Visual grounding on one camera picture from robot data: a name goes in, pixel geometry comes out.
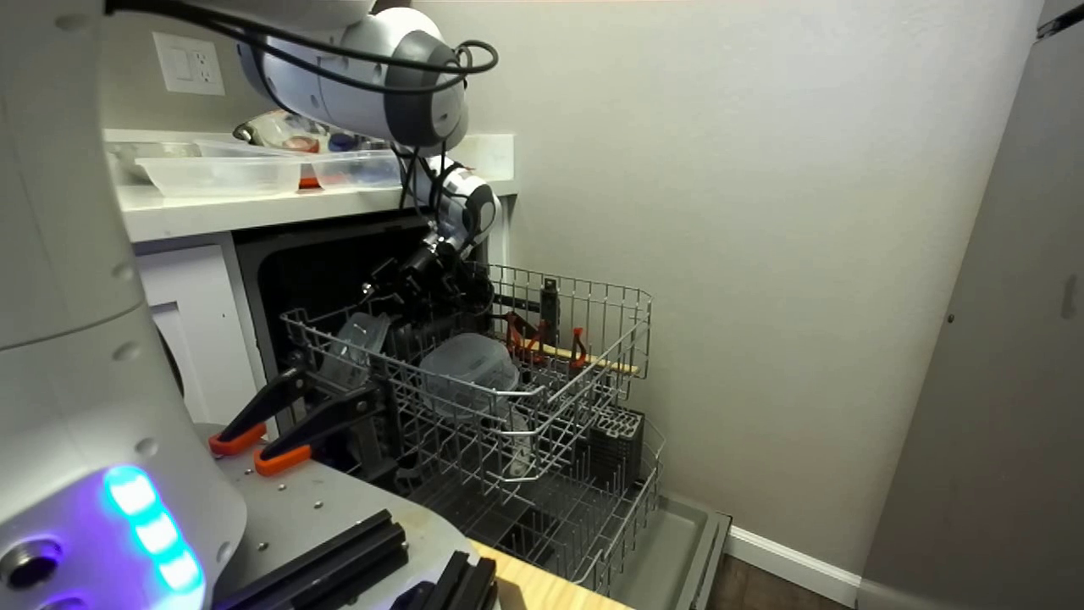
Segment wire dishwasher rack with tines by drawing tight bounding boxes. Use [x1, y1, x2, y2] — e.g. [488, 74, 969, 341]
[279, 260, 658, 491]

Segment shiny steel mixing bowl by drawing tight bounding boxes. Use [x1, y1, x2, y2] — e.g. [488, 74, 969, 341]
[230, 104, 299, 153]

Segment frosted grey plastic container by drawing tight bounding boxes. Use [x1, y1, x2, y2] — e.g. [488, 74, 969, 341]
[420, 327, 525, 401]

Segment white wall outlet plate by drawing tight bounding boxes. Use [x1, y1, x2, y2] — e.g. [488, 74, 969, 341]
[150, 26, 228, 98]

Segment black dishwasher body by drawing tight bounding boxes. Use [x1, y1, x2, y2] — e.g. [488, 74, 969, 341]
[228, 199, 525, 453]

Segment dark cutlery basket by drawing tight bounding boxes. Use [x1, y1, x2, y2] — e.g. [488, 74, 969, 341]
[582, 408, 650, 493]

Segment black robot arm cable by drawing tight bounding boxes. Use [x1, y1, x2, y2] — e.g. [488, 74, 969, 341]
[102, 0, 503, 216]

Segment large clear plastic tub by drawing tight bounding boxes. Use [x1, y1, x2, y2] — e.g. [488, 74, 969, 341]
[129, 150, 312, 204]

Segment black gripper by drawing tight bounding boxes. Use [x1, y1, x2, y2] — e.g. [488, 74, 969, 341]
[356, 238, 499, 362]

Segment wire dishwasher rack with basket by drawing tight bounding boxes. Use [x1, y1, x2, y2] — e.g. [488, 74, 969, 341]
[387, 425, 672, 598]

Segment clear plastic bowl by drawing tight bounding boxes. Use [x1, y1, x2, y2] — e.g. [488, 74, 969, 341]
[330, 308, 393, 373]

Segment stainless steel refrigerator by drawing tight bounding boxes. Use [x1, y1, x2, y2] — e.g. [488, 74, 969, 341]
[855, 0, 1084, 610]

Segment long black aluminium extrusion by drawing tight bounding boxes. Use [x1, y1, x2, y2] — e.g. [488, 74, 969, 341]
[212, 506, 413, 610]

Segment wooden board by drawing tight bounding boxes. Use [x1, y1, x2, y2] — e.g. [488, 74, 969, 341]
[470, 540, 638, 610]

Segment grey metal mounting plate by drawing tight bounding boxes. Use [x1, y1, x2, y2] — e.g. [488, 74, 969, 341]
[209, 453, 486, 610]

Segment short black aluminium extrusion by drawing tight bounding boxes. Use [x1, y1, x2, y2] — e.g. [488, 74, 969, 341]
[387, 547, 503, 610]

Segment white lower cabinet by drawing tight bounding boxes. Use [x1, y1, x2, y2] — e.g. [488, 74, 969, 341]
[132, 235, 271, 431]

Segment black clamp orange tips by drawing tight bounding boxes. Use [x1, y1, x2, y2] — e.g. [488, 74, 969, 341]
[208, 362, 312, 460]
[250, 387, 384, 481]

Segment clear rectangular plastic container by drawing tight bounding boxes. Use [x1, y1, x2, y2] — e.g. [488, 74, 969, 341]
[304, 150, 408, 194]

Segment wooden handled utensil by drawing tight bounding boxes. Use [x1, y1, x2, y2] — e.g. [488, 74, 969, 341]
[506, 308, 646, 384]

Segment dishwasher door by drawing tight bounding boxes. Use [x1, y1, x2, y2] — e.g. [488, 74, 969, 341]
[608, 487, 734, 610]

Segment white baseboard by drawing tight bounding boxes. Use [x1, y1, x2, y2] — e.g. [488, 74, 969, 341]
[726, 522, 866, 610]

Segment black bottle in rack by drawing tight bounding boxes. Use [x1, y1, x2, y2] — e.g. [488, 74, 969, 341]
[540, 274, 567, 348]

